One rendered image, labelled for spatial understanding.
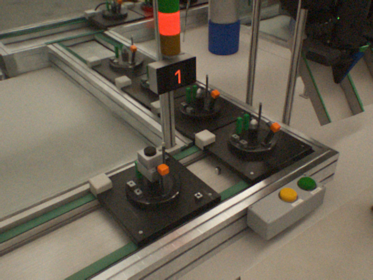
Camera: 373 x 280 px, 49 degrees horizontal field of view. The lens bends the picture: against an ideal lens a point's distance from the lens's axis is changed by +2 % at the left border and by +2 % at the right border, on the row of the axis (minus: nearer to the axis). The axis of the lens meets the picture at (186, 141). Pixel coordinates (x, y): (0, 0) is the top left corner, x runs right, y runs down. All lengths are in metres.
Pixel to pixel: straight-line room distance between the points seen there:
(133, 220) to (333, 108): 0.71
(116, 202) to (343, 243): 0.57
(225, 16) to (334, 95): 0.84
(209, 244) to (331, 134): 0.69
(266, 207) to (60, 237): 0.50
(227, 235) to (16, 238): 0.49
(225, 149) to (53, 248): 0.52
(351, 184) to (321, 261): 0.32
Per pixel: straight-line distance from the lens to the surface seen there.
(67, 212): 1.04
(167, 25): 0.97
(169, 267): 0.92
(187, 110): 1.28
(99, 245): 0.98
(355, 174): 1.32
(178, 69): 1.02
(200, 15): 2.46
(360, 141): 1.48
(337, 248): 1.08
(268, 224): 0.96
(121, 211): 0.97
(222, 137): 1.20
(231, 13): 2.00
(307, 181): 1.07
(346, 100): 1.35
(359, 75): 1.45
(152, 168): 0.95
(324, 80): 1.33
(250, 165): 1.10
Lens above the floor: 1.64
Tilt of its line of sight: 34 degrees down
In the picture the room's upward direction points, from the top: 1 degrees counter-clockwise
